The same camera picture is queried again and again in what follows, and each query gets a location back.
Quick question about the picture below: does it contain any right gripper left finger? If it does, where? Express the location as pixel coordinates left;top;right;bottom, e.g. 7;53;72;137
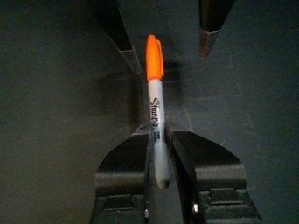
88;123;153;224

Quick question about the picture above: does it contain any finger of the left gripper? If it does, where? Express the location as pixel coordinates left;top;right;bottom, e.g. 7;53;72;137
91;0;144;76
197;0;236;59

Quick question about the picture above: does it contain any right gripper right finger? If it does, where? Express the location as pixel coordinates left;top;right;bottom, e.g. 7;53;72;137
165;121;263;224

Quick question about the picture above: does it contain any grey marker pen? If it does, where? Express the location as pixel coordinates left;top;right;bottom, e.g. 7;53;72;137
144;33;172;190

